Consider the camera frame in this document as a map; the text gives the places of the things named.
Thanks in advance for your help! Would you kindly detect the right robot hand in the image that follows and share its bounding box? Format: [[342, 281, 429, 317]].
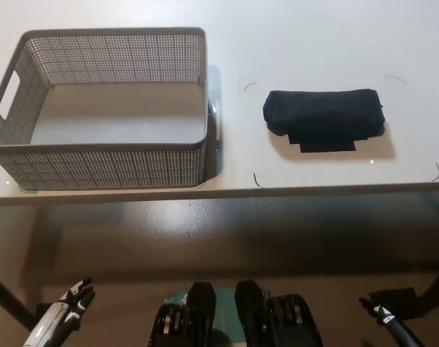
[[359, 294, 427, 347]]

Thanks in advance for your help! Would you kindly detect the black metal table leg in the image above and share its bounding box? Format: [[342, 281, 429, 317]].
[[0, 269, 83, 332], [370, 269, 439, 321]]

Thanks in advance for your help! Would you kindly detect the black fabric pencil case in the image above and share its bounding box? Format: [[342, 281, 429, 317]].
[[262, 87, 388, 140]]

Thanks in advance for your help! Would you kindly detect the grey perforated plastic basket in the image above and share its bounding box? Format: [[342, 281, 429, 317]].
[[0, 25, 210, 192]]

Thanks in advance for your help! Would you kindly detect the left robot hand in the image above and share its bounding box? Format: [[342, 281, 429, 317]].
[[22, 277, 96, 347]]

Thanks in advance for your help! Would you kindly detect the black tape patch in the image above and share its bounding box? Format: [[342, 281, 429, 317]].
[[286, 132, 369, 154]]

